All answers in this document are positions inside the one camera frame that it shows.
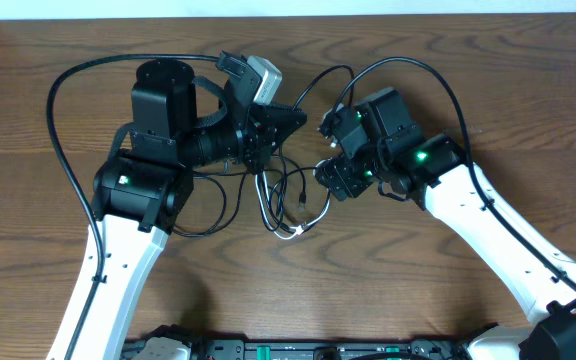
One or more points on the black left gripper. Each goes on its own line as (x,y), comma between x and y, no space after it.
(266,135)

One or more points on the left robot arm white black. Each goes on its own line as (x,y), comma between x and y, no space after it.
(181,122)

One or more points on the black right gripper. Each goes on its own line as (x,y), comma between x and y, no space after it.
(339,178)

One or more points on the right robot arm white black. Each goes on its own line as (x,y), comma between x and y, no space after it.
(541,278)

